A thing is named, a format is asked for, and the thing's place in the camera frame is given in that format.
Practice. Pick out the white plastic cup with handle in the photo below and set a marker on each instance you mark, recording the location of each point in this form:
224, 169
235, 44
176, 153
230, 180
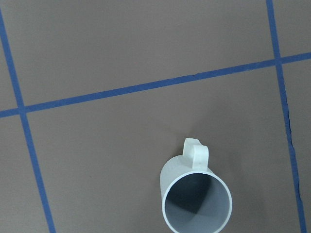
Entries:
194, 199

